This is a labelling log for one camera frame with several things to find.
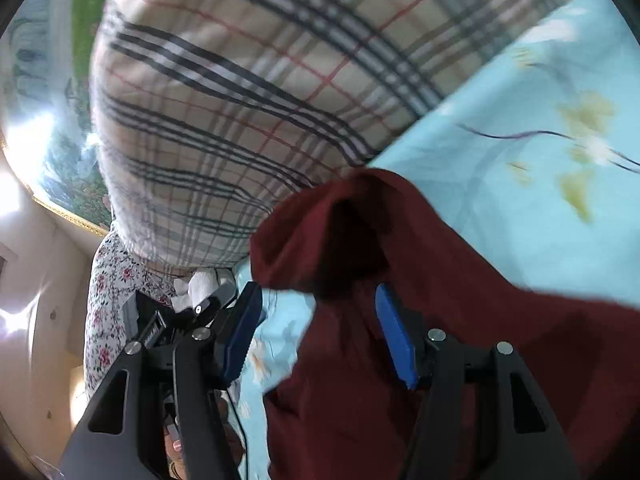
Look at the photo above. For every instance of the gold framed landscape painting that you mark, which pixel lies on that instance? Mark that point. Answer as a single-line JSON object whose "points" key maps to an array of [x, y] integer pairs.
{"points": [[55, 170]]}

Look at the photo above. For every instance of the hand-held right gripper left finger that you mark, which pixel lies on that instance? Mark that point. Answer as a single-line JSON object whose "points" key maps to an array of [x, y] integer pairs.
{"points": [[244, 332]]}

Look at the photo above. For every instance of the white red-flowered pillow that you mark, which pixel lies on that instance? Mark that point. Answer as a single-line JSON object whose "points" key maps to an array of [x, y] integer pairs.
{"points": [[105, 310]]}

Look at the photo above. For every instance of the beige plaid pillow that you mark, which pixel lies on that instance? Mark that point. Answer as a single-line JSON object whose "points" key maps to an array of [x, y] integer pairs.
{"points": [[250, 110]]}

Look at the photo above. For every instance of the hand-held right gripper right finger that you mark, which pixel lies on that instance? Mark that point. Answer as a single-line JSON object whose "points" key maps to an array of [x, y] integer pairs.
{"points": [[396, 337]]}

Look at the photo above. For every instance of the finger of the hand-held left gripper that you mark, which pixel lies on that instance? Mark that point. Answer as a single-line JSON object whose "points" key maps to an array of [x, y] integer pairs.
{"points": [[222, 294]]}

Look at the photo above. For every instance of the white folded towel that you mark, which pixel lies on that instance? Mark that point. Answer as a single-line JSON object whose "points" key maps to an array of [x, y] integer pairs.
{"points": [[202, 282]]}

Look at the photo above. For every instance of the maroon knit sweater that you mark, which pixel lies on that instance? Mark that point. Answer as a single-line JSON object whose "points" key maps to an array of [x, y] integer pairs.
{"points": [[350, 410]]}

